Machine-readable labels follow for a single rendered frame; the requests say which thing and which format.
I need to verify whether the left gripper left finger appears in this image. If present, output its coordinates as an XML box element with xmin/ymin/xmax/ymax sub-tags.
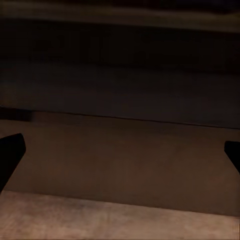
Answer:
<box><xmin>0</xmin><ymin>133</ymin><xmax>26</xmax><ymax>193</ymax></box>

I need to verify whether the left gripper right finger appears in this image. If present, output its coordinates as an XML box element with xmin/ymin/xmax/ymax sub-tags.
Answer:
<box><xmin>224</xmin><ymin>140</ymin><xmax>240</xmax><ymax>173</ymax></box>

